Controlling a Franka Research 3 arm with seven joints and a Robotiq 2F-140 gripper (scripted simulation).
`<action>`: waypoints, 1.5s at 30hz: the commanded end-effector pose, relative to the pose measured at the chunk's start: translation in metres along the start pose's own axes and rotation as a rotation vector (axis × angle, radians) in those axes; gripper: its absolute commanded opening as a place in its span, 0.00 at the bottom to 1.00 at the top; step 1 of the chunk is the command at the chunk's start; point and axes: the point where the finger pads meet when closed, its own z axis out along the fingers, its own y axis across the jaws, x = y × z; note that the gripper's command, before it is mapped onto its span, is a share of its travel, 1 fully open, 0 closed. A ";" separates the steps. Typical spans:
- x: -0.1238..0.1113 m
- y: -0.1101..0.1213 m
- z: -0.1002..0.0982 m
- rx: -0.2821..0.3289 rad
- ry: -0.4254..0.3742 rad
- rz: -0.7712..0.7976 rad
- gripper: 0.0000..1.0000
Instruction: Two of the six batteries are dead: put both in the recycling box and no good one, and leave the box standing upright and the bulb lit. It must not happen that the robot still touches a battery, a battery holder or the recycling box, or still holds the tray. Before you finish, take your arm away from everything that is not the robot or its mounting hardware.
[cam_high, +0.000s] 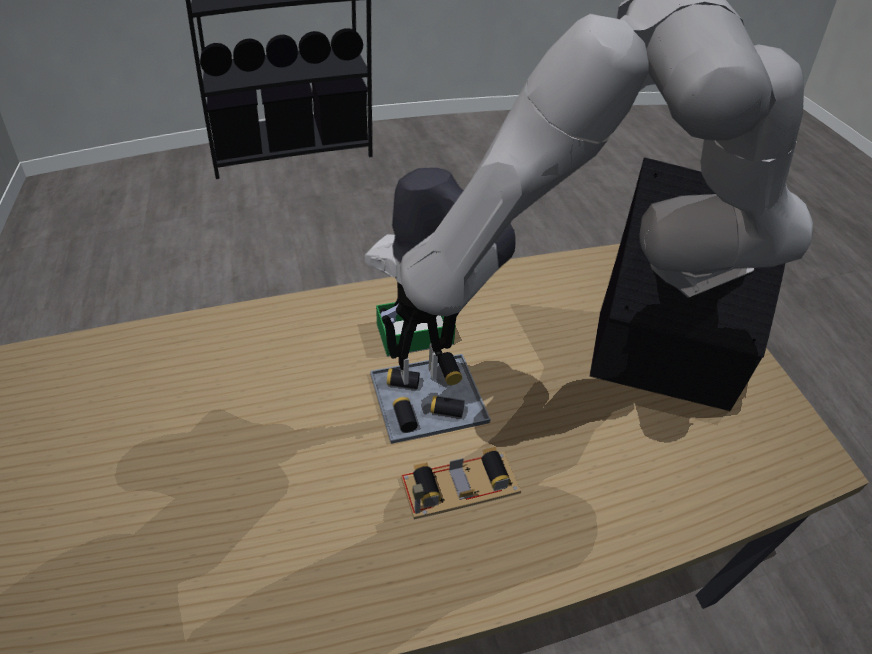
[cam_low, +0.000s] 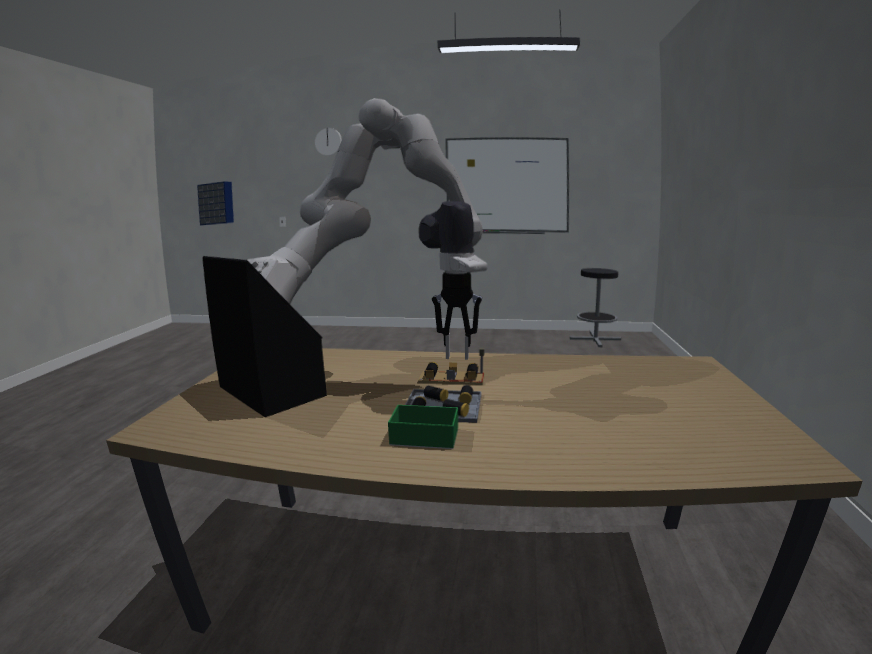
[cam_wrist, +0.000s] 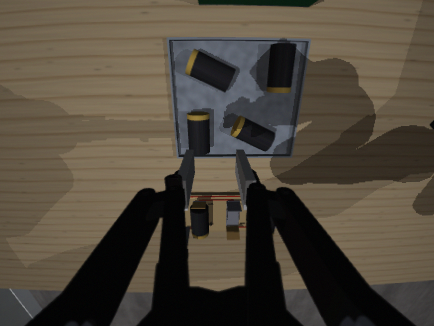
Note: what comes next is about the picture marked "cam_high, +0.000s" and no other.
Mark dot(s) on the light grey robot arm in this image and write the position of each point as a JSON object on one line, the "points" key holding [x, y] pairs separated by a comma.
{"points": [[704, 64]]}

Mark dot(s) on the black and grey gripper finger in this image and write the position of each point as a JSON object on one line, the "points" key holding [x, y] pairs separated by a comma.
{"points": [[400, 350], [438, 344]]}

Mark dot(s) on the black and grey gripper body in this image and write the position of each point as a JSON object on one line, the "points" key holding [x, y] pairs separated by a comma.
{"points": [[406, 307]]}

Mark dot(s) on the green open box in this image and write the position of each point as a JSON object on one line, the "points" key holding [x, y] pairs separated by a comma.
{"points": [[421, 338]]}

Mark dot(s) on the black battery with gold end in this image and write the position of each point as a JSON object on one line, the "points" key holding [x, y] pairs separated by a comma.
{"points": [[494, 467], [450, 368], [394, 378], [405, 414], [424, 475], [447, 406]]}

